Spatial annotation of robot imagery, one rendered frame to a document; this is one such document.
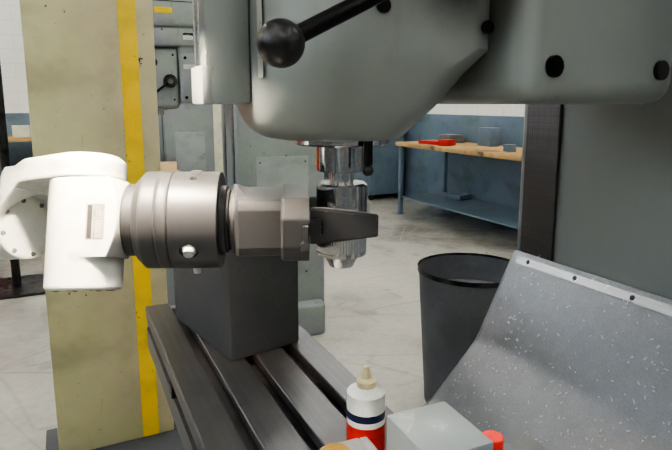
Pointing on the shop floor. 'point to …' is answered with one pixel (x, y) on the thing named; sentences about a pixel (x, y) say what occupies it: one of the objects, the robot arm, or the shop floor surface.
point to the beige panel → (46, 145)
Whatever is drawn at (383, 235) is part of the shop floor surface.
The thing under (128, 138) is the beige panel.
